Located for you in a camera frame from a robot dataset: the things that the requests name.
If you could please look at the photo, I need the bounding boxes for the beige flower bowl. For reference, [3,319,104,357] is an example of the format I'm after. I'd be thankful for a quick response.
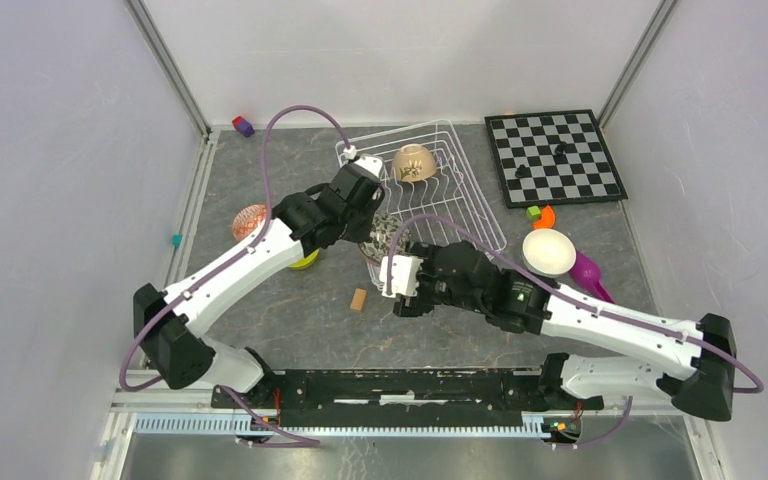
[392,144,437,183]

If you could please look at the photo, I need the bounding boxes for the yellow-green bowl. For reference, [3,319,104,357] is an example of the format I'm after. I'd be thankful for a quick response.
[288,249,320,270]

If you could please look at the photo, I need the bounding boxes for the white ribbed bowl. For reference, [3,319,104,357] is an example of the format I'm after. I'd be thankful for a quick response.
[522,228,577,278]

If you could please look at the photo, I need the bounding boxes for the blue patterned bowl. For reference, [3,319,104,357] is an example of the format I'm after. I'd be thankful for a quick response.
[231,203,267,242]

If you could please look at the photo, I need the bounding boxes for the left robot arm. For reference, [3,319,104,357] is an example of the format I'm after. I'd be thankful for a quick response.
[133,155,385,408]

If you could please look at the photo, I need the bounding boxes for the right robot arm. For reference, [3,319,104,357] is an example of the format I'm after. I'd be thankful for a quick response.
[379,241,737,422]

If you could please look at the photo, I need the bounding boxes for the wooden block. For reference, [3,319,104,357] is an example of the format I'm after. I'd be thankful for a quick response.
[349,288,368,312]

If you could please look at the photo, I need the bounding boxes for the green cube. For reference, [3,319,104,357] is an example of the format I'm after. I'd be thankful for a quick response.
[526,205,542,222]

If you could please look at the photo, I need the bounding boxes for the orange curved block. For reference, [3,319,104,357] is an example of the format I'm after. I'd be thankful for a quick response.
[532,205,556,229]

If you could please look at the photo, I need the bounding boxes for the black chess piece left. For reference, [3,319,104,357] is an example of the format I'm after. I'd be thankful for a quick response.
[515,165,531,179]

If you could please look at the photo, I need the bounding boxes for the black chess piece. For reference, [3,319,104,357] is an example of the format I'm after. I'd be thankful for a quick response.
[515,165,531,179]
[553,142,568,156]

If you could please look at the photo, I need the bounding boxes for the purple scoop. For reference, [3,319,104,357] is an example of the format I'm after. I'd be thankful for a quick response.
[568,250,615,304]

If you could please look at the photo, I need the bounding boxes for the purple red block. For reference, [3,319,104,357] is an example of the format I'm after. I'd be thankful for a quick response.
[232,116,255,138]

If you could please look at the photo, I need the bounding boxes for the black grey chessboard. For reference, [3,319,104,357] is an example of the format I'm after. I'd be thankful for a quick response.
[484,109,628,209]

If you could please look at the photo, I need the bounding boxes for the black chess piece right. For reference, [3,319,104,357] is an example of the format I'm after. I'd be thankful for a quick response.
[553,142,568,156]

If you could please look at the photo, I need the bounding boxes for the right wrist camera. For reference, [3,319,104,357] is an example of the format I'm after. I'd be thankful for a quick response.
[378,255,423,298]

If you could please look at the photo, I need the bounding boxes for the white wire dish rack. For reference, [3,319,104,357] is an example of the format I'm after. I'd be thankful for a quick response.
[334,119,509,289]

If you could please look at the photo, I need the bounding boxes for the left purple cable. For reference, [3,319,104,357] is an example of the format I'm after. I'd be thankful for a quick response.
[118,104,359,449]

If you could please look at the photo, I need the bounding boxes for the purple cable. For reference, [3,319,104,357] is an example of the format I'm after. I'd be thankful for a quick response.
[383,213,765,452]
[118,104,359,449]

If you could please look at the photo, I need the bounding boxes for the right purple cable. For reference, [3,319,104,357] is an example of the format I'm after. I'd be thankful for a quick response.
[383,213,765,452]

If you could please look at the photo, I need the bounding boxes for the aluminium frame rails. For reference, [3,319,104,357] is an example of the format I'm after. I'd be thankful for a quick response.
[90,1,728,479]

